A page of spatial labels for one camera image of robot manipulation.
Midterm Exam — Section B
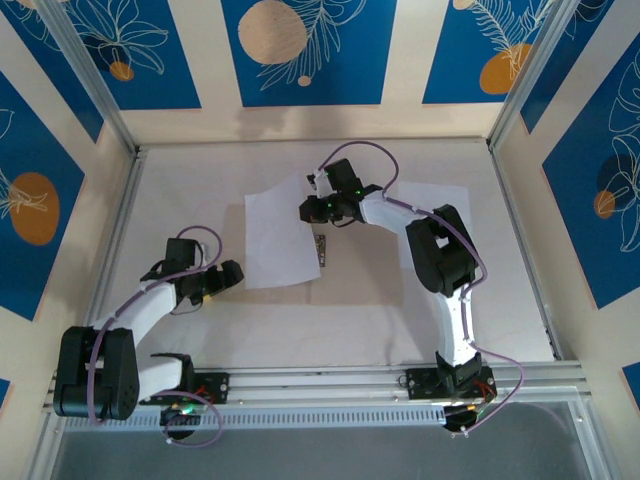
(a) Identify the white paper sheet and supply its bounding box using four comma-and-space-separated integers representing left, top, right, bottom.
243, 172, 322, 291
397, 180, 472, 274

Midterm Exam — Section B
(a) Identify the beige cardboard folder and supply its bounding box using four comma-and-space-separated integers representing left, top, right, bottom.
214, 199, 405, 308

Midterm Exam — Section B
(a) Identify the black controller board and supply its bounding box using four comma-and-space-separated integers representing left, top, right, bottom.
158, 403, 204, 442
443, 403, 482, 437

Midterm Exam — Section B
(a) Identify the grey translucent panel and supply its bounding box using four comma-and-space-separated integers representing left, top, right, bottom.
29, 412, 614, 480

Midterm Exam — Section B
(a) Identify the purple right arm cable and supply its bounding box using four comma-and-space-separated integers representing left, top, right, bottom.
318, 141, 526, 436

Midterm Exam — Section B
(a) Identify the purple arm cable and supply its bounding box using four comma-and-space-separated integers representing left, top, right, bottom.
318, 141, 526, 436
87, 226, 224, 450

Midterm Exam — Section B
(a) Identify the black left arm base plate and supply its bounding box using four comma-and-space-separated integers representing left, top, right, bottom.
138, 371, 232, 407

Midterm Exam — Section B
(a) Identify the blue floral wall panel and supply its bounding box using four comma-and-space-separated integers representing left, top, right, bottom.
422, 0, 559, 106
519, 0, 619, 135
0, 69, 87, 322
0, 0, 105, 145
62, 0, 203, 111
542, 44, 640, 310
220, 0, 399, 108

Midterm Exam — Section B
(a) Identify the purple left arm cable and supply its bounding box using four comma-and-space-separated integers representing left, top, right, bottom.
87, 226, 224, 450

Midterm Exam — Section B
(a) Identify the aluminium crossbar rail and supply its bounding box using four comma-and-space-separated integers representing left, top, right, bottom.
42, 360, 595, 414

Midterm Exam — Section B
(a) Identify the grey slotted cable duct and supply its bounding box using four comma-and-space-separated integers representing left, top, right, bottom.
62, 403, 450, 432

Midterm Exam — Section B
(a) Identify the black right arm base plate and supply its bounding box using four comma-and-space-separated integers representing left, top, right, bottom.
404, 367, 499, 402

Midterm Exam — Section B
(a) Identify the aluminium frame post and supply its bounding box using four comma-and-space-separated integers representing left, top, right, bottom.
487, 0, 587, 152
37, 0, 142, 157

